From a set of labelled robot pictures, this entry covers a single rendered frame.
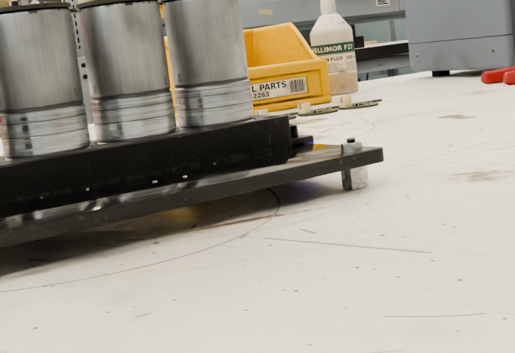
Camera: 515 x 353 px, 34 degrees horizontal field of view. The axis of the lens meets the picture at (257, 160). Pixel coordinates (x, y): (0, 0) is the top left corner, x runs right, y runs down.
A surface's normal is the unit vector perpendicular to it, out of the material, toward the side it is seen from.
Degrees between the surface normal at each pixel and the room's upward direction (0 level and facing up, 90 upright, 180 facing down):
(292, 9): 90
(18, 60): 90
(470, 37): 90
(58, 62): 90
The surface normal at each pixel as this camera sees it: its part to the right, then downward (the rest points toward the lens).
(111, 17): -0.01, 0.13
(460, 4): -0.94, 0.15
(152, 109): 0.56, 0.04
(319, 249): -0.12, -0.98
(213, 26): 0.25, 0.10
